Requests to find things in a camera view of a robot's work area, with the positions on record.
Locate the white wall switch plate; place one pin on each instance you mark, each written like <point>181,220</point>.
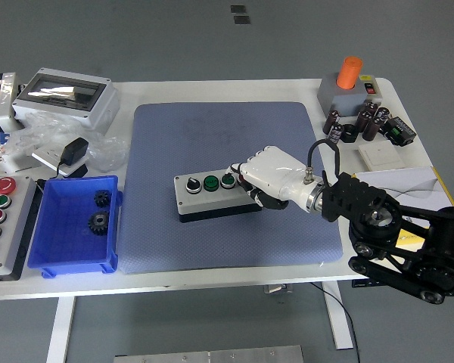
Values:
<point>382,156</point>

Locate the small black gear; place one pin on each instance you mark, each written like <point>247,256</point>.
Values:
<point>103,198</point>

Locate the black power adapter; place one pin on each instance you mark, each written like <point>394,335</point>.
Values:
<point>73,151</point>

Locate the metal under-table bracket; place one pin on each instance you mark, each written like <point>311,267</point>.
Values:
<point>276,289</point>

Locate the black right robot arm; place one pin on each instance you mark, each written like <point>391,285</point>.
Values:
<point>401,234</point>

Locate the orange cylinder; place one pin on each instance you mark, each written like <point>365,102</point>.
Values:
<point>349,72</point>

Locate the blue plastic bin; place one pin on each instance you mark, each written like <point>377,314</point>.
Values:
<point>73,227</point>

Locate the white booklet with yellow edge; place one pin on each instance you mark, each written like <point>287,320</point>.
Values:
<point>412,181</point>

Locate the black under-table box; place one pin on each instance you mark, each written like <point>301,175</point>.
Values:
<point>361,283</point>

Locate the grey five-button control station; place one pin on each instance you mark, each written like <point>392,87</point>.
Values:
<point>4,227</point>

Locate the grey enclosure with clear lid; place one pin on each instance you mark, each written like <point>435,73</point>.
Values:
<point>66,100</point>

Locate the clear plastic bag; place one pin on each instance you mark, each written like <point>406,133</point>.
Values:
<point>106,149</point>

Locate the white table leg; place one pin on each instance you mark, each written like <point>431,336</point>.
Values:
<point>60,329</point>
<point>338,317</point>

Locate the black module with green terminals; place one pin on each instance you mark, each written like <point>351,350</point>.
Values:
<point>399,130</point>

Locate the grey-blue textured mat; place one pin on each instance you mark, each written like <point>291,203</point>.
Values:
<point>196,151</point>

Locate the grey switch box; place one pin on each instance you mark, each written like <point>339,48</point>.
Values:
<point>344,98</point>

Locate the dark floor plate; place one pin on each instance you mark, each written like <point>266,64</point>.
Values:
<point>237,9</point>
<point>241,19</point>

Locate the white wall socket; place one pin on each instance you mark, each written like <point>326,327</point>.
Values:
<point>47,157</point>

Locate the large black gear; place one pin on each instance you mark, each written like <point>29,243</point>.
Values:
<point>98,223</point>

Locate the grey four-control button box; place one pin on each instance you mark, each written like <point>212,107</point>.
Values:
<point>212,204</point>

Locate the metal plate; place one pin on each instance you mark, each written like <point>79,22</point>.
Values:
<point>208,356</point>

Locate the dark brown capacitor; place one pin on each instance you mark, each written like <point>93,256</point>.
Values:
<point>382,113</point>
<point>370,106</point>
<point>331,121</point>
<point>363,120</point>
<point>372,129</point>
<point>336,133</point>

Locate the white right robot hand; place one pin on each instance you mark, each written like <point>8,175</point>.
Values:
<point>276,174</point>

